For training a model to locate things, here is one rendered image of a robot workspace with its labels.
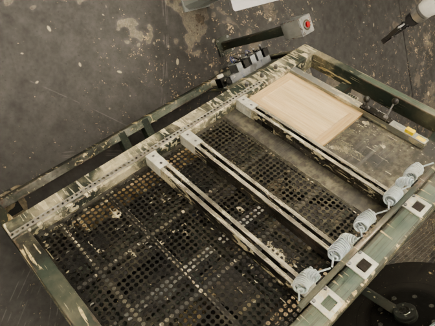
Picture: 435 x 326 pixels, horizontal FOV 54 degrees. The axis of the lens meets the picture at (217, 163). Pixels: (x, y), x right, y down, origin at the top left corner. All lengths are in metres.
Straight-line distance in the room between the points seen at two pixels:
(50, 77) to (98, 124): 0.43
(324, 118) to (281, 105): 0.26
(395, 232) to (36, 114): 2.24
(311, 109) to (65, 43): 1.67
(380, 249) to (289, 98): 1.14
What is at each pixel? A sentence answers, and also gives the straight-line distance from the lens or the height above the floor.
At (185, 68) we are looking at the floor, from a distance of 3.45.
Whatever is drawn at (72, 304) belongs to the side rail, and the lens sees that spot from 1.88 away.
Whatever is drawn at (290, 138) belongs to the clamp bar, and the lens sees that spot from 2.37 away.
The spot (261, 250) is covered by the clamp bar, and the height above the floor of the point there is 1.58.
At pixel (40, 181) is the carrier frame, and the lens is 2.86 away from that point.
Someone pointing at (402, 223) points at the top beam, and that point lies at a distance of 2.08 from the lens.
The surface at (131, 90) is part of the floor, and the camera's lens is 3.23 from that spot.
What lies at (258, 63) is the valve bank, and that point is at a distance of 2.92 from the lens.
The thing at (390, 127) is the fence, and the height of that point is 1.52.
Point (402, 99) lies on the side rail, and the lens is 2.81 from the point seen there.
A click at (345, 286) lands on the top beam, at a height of 1.90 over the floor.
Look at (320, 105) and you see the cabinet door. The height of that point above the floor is 1.18.
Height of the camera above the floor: 2.95
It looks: 55 degrees down
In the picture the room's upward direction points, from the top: 98 degrees clockwise
